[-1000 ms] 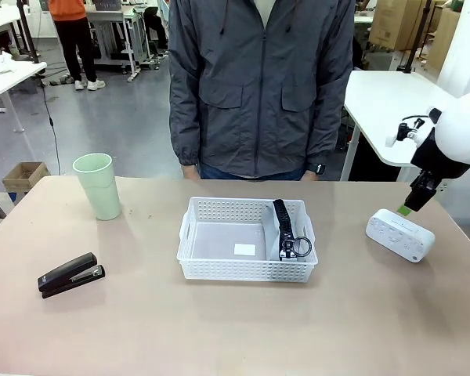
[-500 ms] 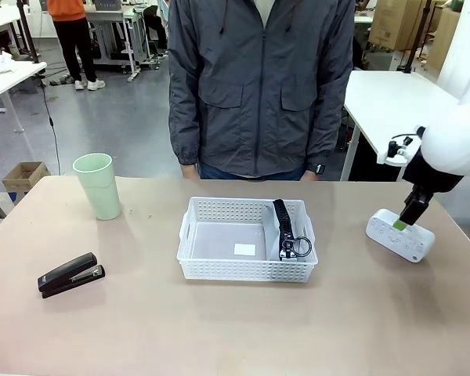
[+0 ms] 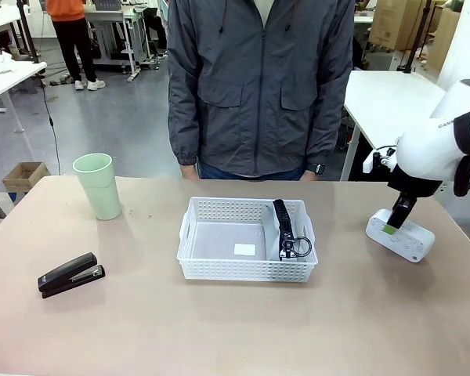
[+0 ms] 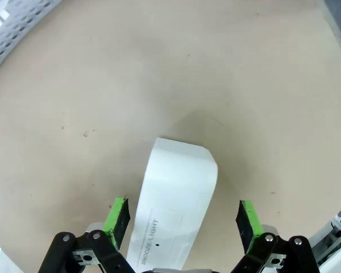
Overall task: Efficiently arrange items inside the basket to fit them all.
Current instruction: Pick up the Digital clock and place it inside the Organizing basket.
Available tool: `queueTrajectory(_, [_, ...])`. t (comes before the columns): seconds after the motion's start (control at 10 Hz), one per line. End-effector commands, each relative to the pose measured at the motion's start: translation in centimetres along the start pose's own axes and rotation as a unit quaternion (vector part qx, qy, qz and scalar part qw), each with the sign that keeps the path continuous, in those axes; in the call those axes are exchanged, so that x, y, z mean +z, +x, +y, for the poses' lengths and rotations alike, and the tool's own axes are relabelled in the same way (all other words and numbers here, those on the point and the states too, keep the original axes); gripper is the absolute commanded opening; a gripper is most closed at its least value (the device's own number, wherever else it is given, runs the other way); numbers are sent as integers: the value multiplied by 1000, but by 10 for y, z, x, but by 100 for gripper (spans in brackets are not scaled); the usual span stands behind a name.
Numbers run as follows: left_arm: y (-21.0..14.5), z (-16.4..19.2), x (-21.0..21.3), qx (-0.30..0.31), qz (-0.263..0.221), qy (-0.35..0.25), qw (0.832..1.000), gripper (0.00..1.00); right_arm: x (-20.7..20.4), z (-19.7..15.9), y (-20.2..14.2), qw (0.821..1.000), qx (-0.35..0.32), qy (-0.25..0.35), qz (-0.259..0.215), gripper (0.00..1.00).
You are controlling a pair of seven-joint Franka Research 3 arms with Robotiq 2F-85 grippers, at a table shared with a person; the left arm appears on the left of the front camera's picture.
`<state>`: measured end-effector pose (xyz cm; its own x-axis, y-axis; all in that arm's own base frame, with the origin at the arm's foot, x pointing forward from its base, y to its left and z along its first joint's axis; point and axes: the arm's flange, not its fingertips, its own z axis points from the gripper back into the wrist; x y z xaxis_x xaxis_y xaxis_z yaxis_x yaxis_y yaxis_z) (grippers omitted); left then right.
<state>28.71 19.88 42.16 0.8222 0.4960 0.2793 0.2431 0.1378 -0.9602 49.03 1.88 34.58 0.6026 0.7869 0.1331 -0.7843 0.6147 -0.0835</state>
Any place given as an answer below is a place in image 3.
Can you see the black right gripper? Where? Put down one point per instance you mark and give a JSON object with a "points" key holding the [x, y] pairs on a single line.
{"points": [[413, 184]]}

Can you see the white power strip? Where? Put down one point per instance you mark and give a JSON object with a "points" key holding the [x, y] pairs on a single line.
{"points": [[411, 241]]}

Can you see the black stapler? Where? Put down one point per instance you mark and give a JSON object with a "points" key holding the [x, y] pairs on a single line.
{"points": [[68, 274]]}

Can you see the person's right forearm grey sleeve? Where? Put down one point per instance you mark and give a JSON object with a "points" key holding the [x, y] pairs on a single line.
{"points": [[184, 133]]}

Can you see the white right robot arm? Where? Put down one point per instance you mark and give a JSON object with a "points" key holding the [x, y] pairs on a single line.
{"points": [[431, 137]]}

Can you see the person's left forearm grey sleeve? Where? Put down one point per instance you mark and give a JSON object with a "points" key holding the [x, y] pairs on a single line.
{"points": [[329, 129]]}

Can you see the white perforated plastic basket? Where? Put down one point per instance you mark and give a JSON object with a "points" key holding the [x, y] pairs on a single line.
{"points": [[219, 270]]}

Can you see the person's left hand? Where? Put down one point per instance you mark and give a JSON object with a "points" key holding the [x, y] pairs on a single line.
{"points": [[311, 177]]}

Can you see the person's right hand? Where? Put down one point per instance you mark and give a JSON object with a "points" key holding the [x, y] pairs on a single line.
{"points": [[189, 172]]}

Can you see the black smartwatch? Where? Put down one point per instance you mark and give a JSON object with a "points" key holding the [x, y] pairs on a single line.
{"points": [[317, 168]]}

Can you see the large white table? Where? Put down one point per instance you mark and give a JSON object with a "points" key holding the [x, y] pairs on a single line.
{"points": [[387, 102]]}

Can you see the white label sticker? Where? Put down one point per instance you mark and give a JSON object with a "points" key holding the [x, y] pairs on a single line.
{"points": [[245, 249]]}

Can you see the black stand pole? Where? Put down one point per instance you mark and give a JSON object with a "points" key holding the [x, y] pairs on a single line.
{"points": [[415, 35]]}

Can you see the stacked brown cardboard boxes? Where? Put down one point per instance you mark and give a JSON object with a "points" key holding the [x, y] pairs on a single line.
{"points": [[399, 23]]}

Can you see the person in grey jacket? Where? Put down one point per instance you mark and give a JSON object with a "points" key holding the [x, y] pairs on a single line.
{"points": [[258, 86]]}

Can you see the light green plastic cup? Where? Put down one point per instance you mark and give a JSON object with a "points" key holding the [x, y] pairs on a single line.
{"points": [[100, 188]]}

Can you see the white background workbench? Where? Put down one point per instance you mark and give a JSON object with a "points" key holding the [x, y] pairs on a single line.
{"points": [[117, 27]]}

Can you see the person in orange top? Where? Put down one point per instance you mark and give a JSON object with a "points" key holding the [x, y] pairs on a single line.
{"points": [[72, 35]]}

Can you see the small open cardboard box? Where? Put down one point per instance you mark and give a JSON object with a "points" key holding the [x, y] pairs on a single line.
{"points": [[25, 176]]}

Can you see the white table with cloth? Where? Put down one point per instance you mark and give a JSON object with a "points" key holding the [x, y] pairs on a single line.
{"points": [[8, 82]]}

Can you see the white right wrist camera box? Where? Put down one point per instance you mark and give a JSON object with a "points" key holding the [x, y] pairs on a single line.
{"points": [[371, 161]]}

